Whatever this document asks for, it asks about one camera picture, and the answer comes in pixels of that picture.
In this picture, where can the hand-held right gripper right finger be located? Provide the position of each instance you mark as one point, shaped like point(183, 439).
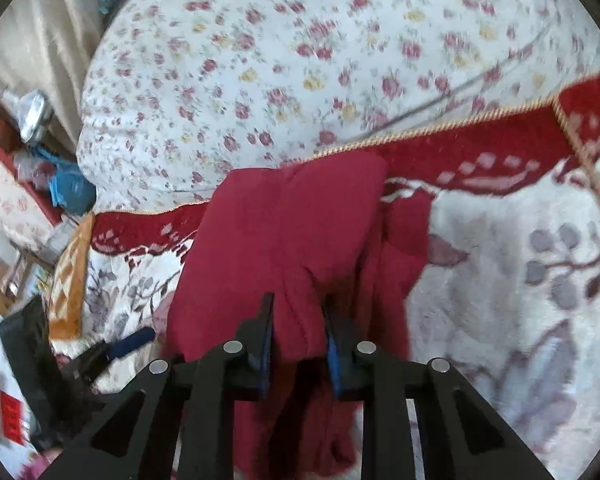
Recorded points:
point(334, 365)

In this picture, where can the dark red fleece garment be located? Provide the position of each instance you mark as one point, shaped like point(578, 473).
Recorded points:
point(290, 230)

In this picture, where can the white floral quilt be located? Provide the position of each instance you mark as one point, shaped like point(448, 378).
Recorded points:
point(305, 60)

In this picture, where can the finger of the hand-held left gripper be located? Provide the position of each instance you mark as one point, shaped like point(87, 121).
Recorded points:
point(130, 342)

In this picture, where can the red and white plush blanket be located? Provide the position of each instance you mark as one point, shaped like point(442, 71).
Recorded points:
point(505, 270)

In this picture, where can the orange patterned blanket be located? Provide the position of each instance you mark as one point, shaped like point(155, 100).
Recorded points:
point(70, 280)

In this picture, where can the beige curtain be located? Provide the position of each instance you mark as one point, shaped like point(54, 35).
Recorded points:
point(35, 45)

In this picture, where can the blue plastic bag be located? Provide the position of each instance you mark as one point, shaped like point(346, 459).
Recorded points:
point(72, 190)

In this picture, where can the shiny plastic packet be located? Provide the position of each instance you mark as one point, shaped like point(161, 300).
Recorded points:
point(34, 112)

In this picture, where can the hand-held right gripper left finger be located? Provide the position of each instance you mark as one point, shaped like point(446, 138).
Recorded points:
point(266, 360)

